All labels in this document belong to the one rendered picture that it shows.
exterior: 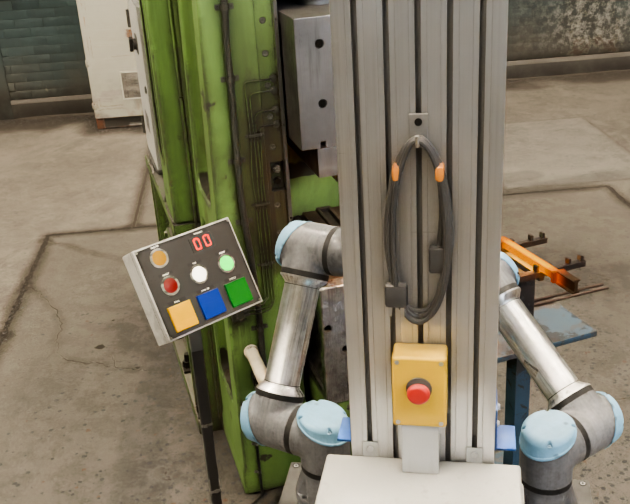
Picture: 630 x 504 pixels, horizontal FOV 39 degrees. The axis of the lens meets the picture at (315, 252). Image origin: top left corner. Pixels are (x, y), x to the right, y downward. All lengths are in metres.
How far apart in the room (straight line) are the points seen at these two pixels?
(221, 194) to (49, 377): 1.83
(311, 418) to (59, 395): 2.39
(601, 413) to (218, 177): 1.41
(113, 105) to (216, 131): 5.45
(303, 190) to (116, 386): 1.46
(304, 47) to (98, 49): 5.57
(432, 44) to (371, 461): 0.73
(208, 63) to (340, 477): 1.55
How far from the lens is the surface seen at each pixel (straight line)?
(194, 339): 2.80
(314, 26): 2.67
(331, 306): 2.91
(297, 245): 2.07
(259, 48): 2.79
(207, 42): 2.75
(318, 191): 3.34
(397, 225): 1.38
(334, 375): 3.04
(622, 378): 4.19
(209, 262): 2.66
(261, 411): 2.09
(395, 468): 1.58
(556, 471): 2.03
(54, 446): 3.95
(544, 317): 3.14
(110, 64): 8.15
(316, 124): 2.74
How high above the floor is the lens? 2.21
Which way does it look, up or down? 24 degrees down
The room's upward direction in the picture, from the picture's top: 4 degrees counter-clockwise
